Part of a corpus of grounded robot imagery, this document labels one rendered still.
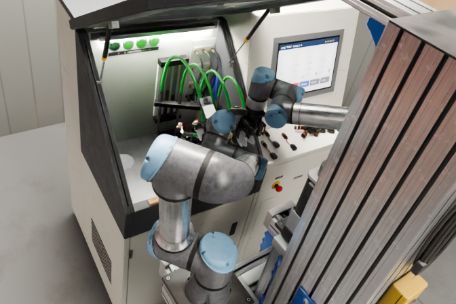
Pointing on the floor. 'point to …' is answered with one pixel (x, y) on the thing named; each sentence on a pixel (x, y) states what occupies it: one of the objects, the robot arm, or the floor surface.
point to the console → (308, 24)
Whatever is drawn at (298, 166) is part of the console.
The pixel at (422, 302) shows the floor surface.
